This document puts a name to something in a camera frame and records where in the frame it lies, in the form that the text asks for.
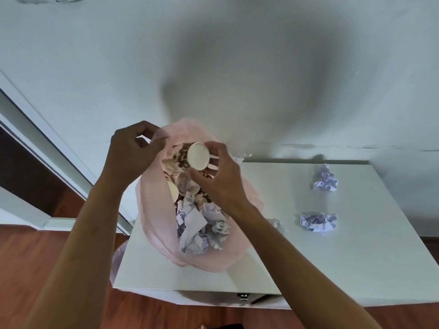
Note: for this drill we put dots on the white cabinet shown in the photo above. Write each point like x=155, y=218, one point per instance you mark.
x=343, y=256

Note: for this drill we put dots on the white floor vent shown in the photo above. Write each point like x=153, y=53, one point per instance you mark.
x=60, y=224

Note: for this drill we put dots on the crumpled white paper ball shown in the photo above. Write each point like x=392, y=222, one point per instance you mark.
x=276, y=225
x=319, y=222
x=325, y=180
x=241, y=158

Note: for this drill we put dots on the person's right forearm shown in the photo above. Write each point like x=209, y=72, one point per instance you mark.
x=301, y=270

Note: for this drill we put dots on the person's left thumb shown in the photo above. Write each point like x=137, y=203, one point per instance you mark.
x=157, y=145

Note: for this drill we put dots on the person's right hand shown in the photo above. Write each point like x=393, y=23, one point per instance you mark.
x=224, y=184

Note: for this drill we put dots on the pink plastic bag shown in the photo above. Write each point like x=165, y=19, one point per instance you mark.
x=157, y=215

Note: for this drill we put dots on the metal cabinet latch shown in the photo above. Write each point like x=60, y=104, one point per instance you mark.
x=245, y=297

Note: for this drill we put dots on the pale plastic bag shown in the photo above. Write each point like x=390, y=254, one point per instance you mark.
x=118, y=263

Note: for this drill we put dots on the pile of crumpled papers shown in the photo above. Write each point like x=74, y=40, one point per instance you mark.
x=199, y=229

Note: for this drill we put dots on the person's right thumb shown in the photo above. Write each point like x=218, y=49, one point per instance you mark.
x=202, y=178

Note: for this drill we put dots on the white door frame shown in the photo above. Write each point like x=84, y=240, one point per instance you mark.
x=51, y=157

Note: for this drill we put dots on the brown patterned paper cup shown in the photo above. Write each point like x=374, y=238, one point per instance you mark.
x=192, y=156

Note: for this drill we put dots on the person's left forearm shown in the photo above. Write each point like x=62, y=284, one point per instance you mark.
x=82, y=256

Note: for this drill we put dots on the white paper cup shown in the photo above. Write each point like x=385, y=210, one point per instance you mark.
x=173, y=192

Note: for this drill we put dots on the person's left hand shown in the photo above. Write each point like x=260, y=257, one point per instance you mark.
x=125, y=157

